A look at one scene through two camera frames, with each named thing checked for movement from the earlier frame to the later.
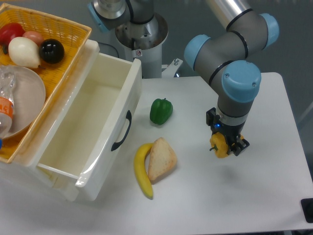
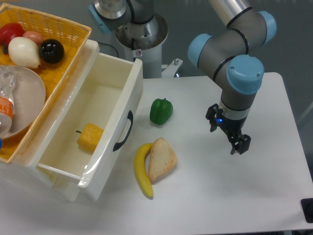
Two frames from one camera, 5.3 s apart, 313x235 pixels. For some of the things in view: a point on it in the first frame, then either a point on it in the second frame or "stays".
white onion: (24, 52) stays
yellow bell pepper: (220, 145) → (89, 137)
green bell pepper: (161, 110) stays
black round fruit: (52, 51) stays
